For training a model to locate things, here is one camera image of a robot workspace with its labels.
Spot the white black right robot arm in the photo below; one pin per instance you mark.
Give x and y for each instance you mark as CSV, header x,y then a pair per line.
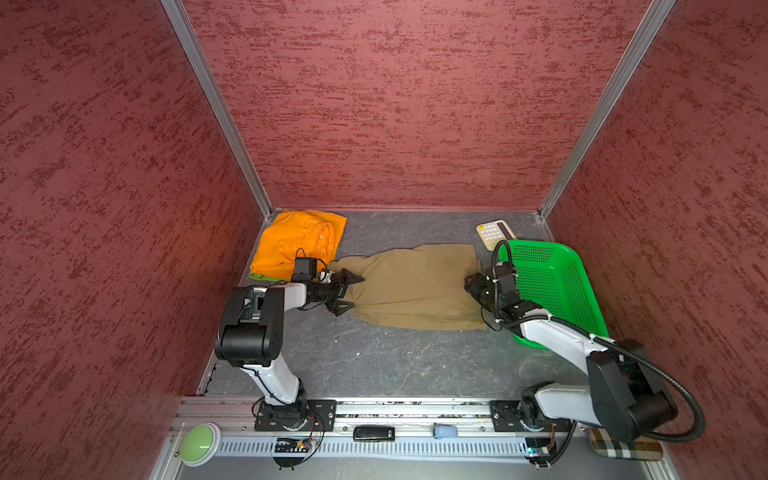
x,y
622,396

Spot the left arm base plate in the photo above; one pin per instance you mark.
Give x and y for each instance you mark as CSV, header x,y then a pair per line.
x,y
324,414

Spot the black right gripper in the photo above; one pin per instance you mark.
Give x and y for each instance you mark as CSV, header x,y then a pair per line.
x,y
472,286

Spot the plaid patterned case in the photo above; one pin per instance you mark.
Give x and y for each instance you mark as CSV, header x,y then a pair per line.
x,y
642,449

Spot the aluminium corner post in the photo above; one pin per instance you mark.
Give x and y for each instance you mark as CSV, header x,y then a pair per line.
x,y
184,31
646,31

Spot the circuit board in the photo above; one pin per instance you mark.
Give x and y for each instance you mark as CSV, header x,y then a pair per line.
x,y
539,448
300,446

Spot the green plastic laundry basket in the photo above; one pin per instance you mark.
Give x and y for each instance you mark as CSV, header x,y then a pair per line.
x,y
553,276

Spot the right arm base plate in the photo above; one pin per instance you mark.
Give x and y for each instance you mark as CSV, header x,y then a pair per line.
x,y
510,415

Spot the left aluminium corner post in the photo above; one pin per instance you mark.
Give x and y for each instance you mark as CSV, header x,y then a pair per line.
x,y
184,31

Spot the right aluminium corner post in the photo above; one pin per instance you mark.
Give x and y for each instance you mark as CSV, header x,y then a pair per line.
x,y
646,31

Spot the aluminium front rail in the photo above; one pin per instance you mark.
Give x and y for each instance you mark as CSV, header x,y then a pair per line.
x,y
413,419

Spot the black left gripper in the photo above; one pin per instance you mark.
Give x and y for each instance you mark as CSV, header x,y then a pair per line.
x,y
340,289

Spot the green round push button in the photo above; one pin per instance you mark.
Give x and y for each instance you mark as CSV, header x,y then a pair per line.
x,y
200,445

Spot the khaki brown shorts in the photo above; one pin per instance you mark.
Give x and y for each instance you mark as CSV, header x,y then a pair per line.
x,y
419,289

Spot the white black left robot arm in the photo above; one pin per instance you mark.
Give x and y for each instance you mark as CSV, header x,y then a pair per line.
x,y
251,334

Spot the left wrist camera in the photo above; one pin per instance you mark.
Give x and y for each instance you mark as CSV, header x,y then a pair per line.
x,y
305,270

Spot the right circuit board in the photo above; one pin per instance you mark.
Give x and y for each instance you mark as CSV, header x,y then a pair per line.
x,y
539,448

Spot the orange shorts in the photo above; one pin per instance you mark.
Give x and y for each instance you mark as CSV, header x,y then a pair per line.
x,y
313,234

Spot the black usb device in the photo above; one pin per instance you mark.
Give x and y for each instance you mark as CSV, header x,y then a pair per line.
x,y
374,433

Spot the light blue small object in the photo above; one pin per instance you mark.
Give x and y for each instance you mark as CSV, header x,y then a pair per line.
x,y
444,431

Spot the cream desk calculator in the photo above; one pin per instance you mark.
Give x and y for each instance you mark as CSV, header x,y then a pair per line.
x,y
494,232

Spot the lime green shorts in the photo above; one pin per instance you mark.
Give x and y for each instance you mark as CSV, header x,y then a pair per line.
x,y
261,277

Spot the left circuit board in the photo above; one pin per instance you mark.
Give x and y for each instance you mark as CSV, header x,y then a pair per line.
x,y
300,446

